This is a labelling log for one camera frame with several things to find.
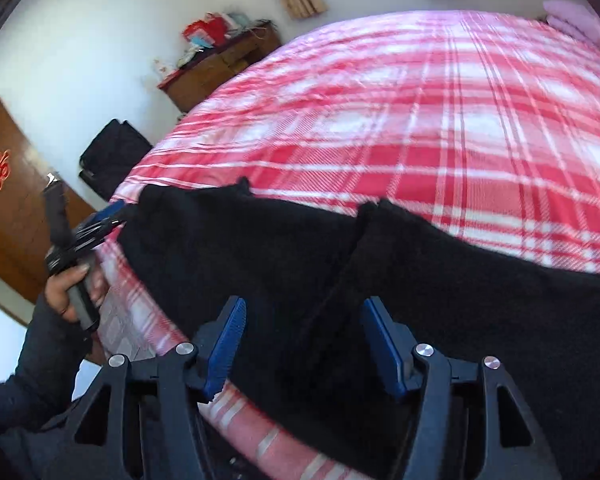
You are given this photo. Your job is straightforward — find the black pants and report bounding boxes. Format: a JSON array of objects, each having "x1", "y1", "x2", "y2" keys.
[{"x1": 118, "y1": 180, "x2": 600, "y2": 479}]

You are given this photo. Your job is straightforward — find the left forearm dark sleeve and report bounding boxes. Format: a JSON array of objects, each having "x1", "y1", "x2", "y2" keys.
[{"x1": 0, "y1": 294, "x2": 94, "y2": 436}]

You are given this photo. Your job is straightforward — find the person's left hand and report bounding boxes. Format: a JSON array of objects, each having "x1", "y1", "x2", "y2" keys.
[{"x1": 44, "y1": 261, "x2": 109, "y2": 325}]

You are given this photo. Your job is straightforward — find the black folding chair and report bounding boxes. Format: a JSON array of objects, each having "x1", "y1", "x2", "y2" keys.
[{"x1": 79, "y1": 119, "x2": 152, "y2": 200}]

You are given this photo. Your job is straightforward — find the brown wooden door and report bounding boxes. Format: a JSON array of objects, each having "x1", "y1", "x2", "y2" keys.
[{"x1": 0, "y1": 91, "x2": 100, "y2": 306}]

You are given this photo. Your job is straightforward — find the wooden desk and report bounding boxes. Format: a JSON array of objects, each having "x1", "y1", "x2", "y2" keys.
[{"x1": 158, "y1": 20, "x2": 282, "y2": 113}]

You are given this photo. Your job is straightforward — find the red gift bag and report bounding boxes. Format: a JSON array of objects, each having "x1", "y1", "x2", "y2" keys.
[{"x1": 182, "y1": 13, "x2": 228, "y2": 47}]

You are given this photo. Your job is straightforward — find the red plaid bed sheet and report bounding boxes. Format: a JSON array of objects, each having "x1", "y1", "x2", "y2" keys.
[{"x1": 102, "y1": 11, "x2": 600, "y2": 479}]

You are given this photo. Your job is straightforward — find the folded pink quilt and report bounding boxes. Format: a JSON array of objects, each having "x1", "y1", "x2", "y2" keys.
[{"x1": 543, "y1": 0, "x2": 600, "y2": 50}]

